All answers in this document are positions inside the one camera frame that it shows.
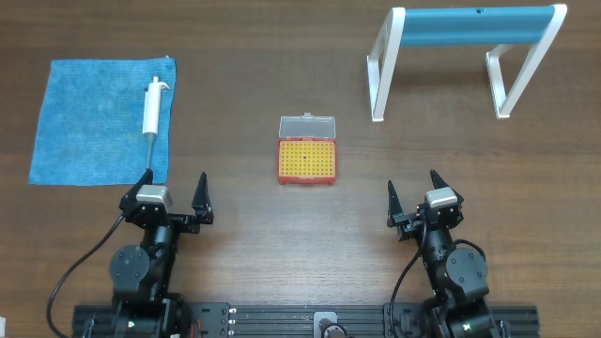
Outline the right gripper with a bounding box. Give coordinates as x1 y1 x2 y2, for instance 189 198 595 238
386 169 466 241

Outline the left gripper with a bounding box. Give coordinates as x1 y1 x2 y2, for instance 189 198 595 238
118 168 215 235

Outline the white pipette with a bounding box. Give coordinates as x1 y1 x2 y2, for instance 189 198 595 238
142 75 172 172

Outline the blue cloth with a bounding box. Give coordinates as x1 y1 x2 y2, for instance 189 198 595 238
28 56 178 187

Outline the red and yellow tip box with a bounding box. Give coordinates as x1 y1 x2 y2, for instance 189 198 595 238
277 112 338 186

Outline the white and blue stand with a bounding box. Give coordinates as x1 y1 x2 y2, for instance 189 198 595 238
366 3 568 123

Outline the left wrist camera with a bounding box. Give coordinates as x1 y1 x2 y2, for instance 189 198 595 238
134 184 174 210

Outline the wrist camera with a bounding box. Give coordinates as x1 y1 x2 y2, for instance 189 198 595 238
134 184 174 210
424 186 460 210

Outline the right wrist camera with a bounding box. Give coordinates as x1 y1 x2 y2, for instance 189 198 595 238
424 186 460 210

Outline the mounting rail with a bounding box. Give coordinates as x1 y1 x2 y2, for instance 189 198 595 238
72 302 541 338

